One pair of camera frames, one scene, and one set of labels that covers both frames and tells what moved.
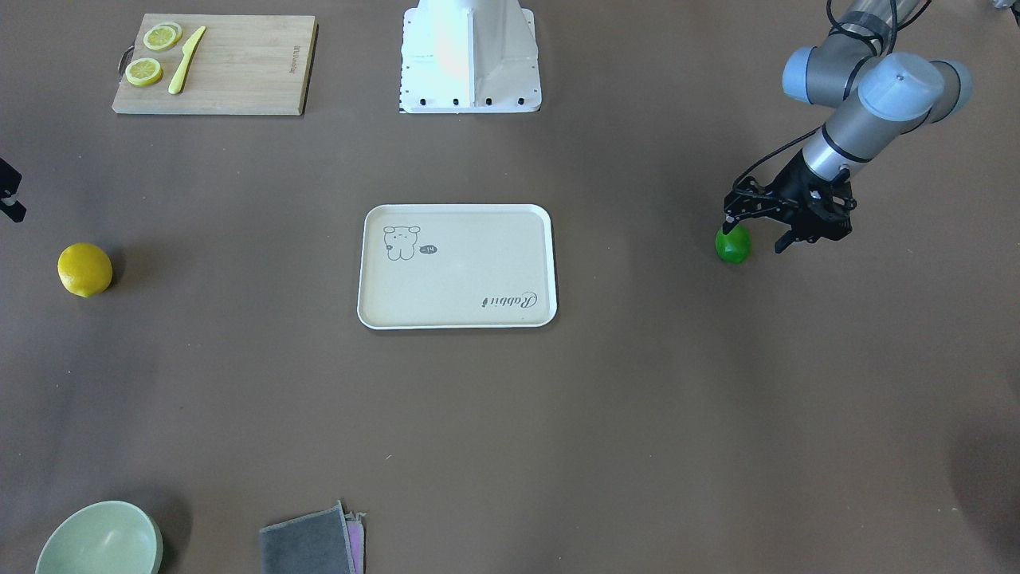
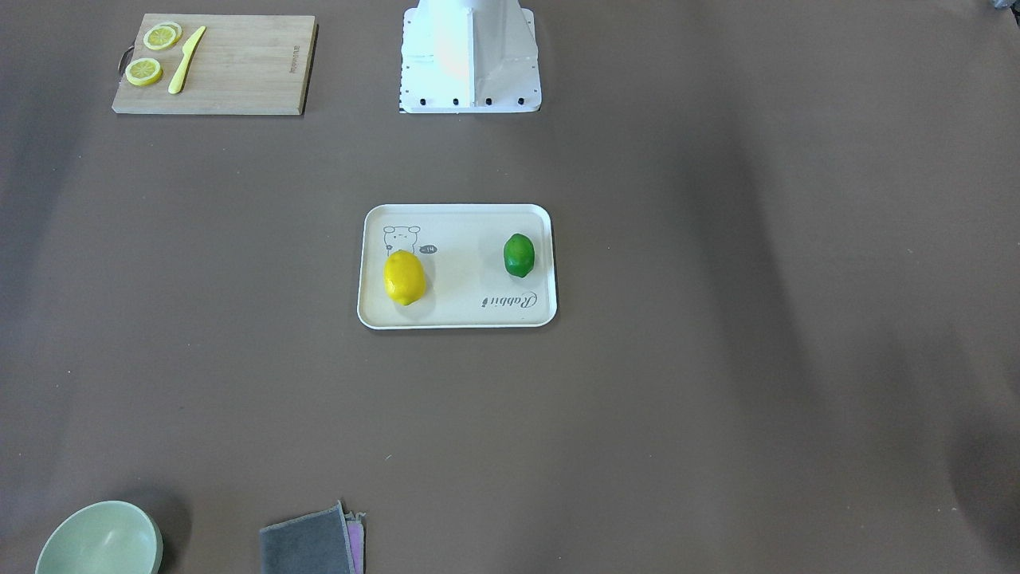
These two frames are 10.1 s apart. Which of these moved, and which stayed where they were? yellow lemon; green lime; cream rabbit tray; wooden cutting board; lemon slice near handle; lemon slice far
Moved: green lime; yellow lemon
Stayed: lemon slice far; wooden cutting board; lemon slice near handle; cream rabbit tray
